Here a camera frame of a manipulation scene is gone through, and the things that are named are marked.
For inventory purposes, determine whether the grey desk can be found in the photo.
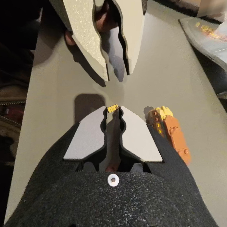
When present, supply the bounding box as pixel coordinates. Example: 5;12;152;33
4;0;227;225

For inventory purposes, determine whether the orange and tan brick model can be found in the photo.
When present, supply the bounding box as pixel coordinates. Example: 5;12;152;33
145;106;192;166

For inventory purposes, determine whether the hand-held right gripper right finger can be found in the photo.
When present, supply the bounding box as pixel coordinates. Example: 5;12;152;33
118;106;163;162

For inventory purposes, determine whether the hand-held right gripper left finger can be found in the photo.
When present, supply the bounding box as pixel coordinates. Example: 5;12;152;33
63;106;107;161

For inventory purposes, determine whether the person's dark clothing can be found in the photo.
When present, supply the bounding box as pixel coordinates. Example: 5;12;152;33
0;41;36;213

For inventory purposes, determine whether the grey tray at left edge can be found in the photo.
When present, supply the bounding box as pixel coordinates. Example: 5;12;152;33
178;18;227;64

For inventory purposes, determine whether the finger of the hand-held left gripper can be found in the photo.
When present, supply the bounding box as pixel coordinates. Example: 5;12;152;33
49;0;110;82
110;0;149;76

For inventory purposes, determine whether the person's left hand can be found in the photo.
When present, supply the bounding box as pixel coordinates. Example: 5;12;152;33
64;2;122;46

